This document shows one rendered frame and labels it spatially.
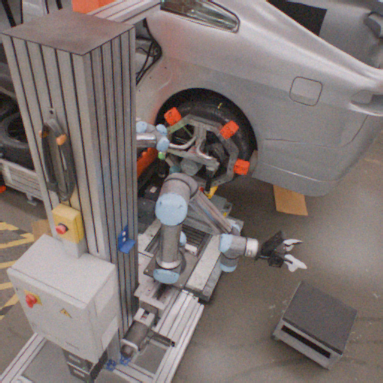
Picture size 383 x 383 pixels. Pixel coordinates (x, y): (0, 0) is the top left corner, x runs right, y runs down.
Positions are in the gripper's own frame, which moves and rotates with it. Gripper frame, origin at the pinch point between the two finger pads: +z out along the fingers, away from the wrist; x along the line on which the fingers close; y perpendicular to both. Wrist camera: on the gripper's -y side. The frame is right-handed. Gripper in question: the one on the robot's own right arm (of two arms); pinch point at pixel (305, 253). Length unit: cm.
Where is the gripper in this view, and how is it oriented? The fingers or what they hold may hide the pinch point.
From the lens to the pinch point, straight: 158.1
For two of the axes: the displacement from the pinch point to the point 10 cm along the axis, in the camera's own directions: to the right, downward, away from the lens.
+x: -1.4, 5.5, -8.2
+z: 9.8, 1.7, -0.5
